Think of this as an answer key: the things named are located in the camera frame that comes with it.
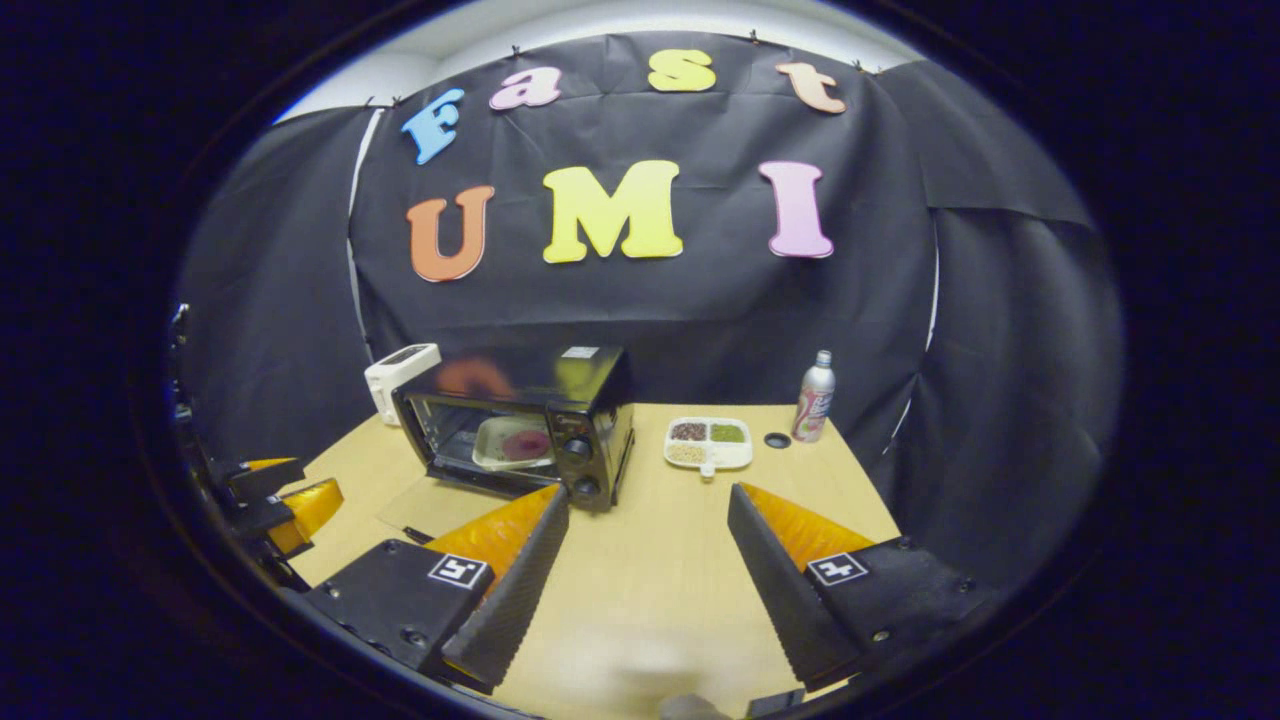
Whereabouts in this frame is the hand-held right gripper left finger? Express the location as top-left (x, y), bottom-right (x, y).
top-left (305, 485), bottom-right (571, 691)

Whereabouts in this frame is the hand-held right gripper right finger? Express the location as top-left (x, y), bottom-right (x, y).
top-left (727, 483), bottom-right (1001, 693)

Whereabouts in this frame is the pale green food tray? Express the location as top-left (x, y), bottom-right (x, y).
top-left (471, 415), bottom-right (557, 472)

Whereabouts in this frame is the black electric oven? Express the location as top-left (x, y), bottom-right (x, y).
top-left (375, 345), bottom-right (637, 547)

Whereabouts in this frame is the white toaster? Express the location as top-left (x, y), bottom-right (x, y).
top-left (363, 343), bottom-right (443, 427)

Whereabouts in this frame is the white divided plate with beans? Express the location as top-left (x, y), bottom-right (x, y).
top-left (663, 416), bottom-right (754, 480)

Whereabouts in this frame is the silver bottle with red label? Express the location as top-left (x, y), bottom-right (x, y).
top-left (790, 350), bottom-right (837, 444)

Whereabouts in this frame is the black backdrop cloth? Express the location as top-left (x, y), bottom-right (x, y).
top-left (175, 30), bottom-right (1126, 591)

